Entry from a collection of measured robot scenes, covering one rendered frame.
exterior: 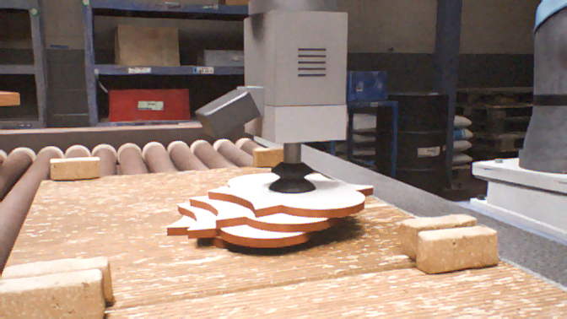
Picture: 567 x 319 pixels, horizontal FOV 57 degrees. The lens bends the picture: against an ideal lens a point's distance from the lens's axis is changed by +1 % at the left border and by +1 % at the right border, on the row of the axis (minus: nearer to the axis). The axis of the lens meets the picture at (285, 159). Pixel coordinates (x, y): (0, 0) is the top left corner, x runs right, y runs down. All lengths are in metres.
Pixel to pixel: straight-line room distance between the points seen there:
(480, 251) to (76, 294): 0.26
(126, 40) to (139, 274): 4.20
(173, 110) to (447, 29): 2.43
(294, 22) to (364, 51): 5.32
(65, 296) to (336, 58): 0.26
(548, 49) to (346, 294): 0.51
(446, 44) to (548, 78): 4.07
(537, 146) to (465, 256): 0.39
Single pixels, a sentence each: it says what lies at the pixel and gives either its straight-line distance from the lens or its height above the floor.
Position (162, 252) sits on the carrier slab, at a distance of 0.42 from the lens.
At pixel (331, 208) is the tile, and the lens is 0.41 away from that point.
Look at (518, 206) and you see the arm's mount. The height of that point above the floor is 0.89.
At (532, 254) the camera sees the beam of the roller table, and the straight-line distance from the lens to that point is 0.52.
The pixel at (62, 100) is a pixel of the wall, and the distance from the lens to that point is 5.17.
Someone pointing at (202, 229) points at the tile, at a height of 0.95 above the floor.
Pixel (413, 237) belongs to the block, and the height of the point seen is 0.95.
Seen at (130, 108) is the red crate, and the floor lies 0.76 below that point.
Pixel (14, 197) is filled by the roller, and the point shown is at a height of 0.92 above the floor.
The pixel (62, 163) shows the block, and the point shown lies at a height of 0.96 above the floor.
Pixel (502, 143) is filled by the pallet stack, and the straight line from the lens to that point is 5.43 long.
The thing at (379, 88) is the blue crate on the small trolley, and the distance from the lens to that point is 3.81.
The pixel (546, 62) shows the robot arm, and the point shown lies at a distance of 0.77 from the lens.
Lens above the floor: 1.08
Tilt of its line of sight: 10 degrees down
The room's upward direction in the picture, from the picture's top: straight up
